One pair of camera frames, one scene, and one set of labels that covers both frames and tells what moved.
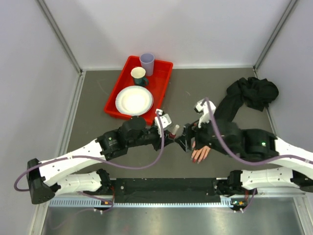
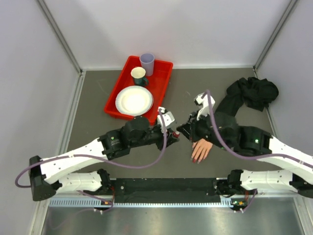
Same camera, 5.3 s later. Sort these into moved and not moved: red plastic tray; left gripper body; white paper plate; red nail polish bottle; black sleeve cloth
Moved: red nail polish bottle
Not moved: black sleeve cloth; left gripper body; white paper plate; red plastic tray
